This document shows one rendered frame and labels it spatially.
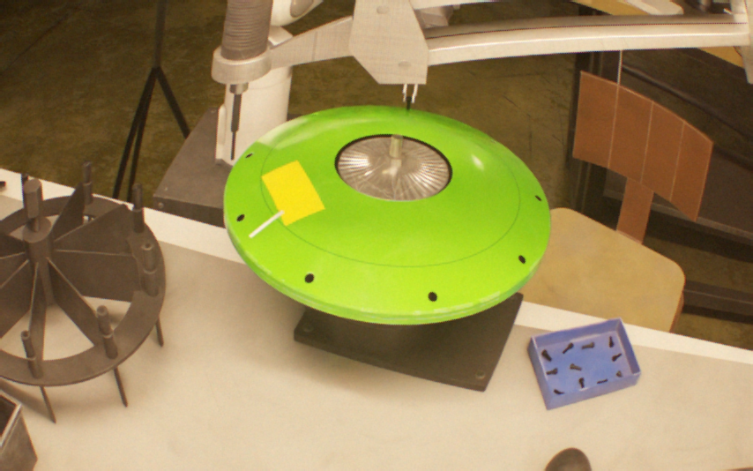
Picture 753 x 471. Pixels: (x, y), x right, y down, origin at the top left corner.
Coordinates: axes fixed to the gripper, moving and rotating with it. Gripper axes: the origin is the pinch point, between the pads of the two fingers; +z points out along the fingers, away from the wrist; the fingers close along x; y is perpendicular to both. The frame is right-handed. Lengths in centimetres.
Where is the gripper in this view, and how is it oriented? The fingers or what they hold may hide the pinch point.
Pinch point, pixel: (408, 100)
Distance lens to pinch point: 108.7
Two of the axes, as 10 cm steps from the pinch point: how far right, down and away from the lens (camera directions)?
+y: -0.1, -2.7, -9.6
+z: -1.5, 9.5, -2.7
